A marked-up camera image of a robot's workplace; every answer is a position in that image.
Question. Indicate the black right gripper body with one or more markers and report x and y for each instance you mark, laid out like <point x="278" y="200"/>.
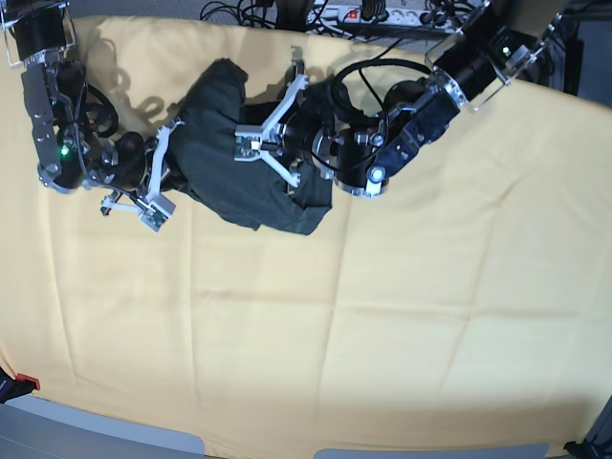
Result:
<point x="129" y="161"/>

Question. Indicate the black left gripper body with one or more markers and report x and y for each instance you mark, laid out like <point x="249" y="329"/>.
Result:
<point x="306" y="133"/>

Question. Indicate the dark green long-sleeve shirt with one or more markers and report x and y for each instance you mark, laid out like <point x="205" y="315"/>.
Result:
<point x="249" y="195"/>

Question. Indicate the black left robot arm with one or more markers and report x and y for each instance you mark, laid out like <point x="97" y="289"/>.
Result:
<point x="359" y="152"/>

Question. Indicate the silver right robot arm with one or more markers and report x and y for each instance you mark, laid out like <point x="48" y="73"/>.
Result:
<point x="76" y="128"/>

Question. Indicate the white power strip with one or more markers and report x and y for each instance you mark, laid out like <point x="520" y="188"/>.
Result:
<point x="350" y="19"/>

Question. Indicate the yellow table cloth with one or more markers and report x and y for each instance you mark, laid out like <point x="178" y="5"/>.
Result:
<point x="468" y="307"/>

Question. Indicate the red and black clamp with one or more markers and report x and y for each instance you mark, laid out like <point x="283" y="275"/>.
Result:
<point x="18" y="386"/>

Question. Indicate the black table clamp right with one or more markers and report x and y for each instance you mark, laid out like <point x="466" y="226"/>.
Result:
<point x="586" y="450"/>

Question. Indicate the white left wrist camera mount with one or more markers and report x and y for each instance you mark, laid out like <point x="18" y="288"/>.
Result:
<point x="265" y="141"/>

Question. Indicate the black vertical post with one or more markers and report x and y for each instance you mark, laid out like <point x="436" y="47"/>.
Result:
<point x="573" y="57"/>

